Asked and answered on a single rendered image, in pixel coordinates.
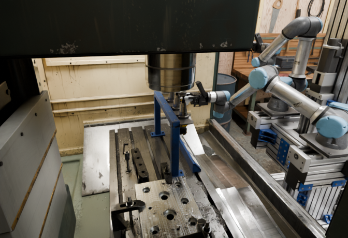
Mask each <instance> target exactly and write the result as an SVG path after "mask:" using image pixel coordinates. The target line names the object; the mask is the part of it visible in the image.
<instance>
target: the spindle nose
mask: <svg viewBox="0 0 348 238"><path fill-rule="evenodd" d="M196 56H197V53H185V54H154V55H144V72H145V81H146V86H147V87H148V88H149V89H151V90H153V91H157V92H163V93H178V92H185V91H188V90H190V89H192V88H193V87H194V84H195V76H196Z"/></svg>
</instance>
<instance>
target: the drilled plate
mask: <svg viewBox="0 0 348 238"><path fill-rule="evenodd" d="M174 181H176V182H174ZM173 182H174V184H172V183H173ZM172 183H170V184H172V185H170V186H169V185H167V184H168V183H167V182H166V181H165V180H158V181H152V182H147V183H141V184H136V185H135V196H136V200H141V201H143V202H146V203H145V204H146V206H145V207H144V208H142V209H139V210H138V217H139V224H140V231H141V238H203V237H202V234H201V232H200V229H199V227H198V225H197V222H198V221H197V219H201V218H203V217H202V214H201V212H200V210H199V208H198V206H197V204H196V201H195V199H194V197H193V195H192V193H191V191H190V188H189V186H188V184H187V182H186V180H185V178H184V176H179V177H173V178H172ZM162 184H164V185H162ZM176 186H177V187H178V188H177V187H176ZM148 187H151V188H148ZM148 192H149V193H148ZM180 199H181V200H180ZM186 204H187V205H186ZM168 208H170V209H168ZM171 208H172V209H171ZM174 208H175V209H176V210H173V209H174ZM185 209H186V210H185ZM164 210H166V211H165V212H164ZM187 210H188V211H187ZM154 212H155V213H154ZM163 212H164V213H163ZM177 213H178V214H177ZM186 214H187V215H186ZM189 214H190V215H189ZM191 216H194V217H191ZM163 217H164V218H163ZM196 217H197V219H196ZM189 218H190V219H189ZM165 219H166V220H165ZM174 219H175V220H174ZM186 222H188V223H186ZM156 224H157V225H156ZM177 225H178V226H177ZM190 225H191V226H190ZM193 225H194V226H193ZM184 226H186V227H184ZM159 227H160V228H159ZM178 227H179V228H178ZM172 228H173V229H172ZM179 230H181V232H180V231H179ZM158 232H159V233H158ZM154 234H155V235H154ZM156 234H157V235H156Z"/></svg>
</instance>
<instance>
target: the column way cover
mask: <svg viewBox="0 0 348 238"><path fill-rule="evenodd" d="M56 132H57V129H56V126H55V122H54V117H53V113H52V108H51V103H50V99H49V95H48V91H47V90H44V91H43V93H42V94H41V95H38V96H36V95H33V96H29V97H28V98H27V99H26V100H25V101H24V102H23V103H22V104H21V105H20V106H19V107H18V108H17V109H16V110H15V111H14V113H13V114H12V115H11V116H10V117H9V118H8V119H7V120H6V121H5V122H4V123H3V124H2V126H1V127H0V238H58V235H59V231H60V226H61V221H62V217H63V213H64V208H65V204H66V199H67V191H66V187H65V182H64V178H63V174H62V166H63V164H62V161H61V157H60V152H59V147H58V144H57V140H56Z"/></svg>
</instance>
